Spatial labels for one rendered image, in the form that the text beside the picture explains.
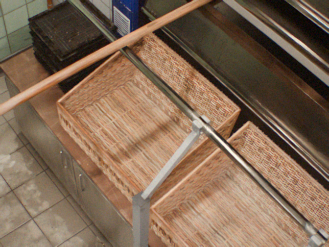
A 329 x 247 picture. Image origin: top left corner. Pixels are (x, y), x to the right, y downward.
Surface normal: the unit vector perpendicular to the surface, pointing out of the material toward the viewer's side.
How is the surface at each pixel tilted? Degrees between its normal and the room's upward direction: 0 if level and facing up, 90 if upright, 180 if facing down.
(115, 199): 0
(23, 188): 0
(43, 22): 0
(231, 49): 70
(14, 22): 90
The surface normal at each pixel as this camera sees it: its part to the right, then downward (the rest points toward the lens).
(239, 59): -0.71, 0.25
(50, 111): 0.04, -0.60
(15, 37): 0.63, 0.64
